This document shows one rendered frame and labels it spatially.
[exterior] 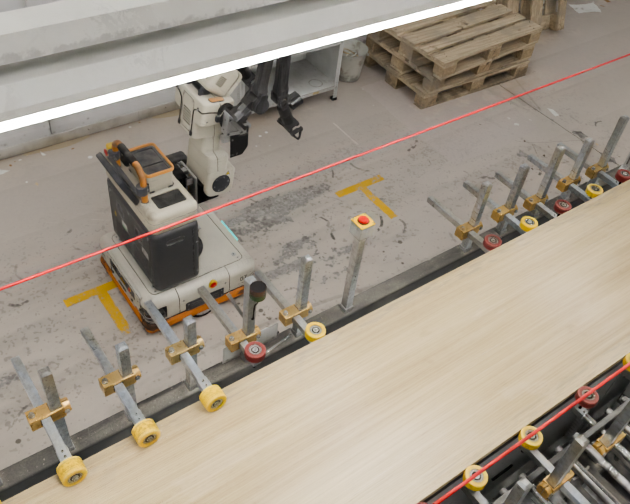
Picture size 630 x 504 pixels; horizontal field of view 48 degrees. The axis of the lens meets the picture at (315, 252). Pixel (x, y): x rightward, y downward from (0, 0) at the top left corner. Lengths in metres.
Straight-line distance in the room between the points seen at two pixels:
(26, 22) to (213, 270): 2.67
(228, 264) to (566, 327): 1.77
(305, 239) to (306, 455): 2.18
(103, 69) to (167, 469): 1.47
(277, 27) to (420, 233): 3.26
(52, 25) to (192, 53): 0.26
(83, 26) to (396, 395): 1.79
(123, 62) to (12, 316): 2.91
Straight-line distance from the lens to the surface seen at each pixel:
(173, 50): 1.33
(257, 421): 2.49
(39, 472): 2.71
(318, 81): 5.61
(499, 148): 5.52
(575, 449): 2.46
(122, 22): 1.28
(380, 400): 2.59
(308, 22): 1.47
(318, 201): 4.66
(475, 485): 2.50
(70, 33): 1.25
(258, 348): 2.66
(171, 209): 3.33
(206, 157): 3.49
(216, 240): 3.93
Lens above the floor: 3.02
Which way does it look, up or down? 45 degrees down
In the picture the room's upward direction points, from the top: 8 degrees clockwise
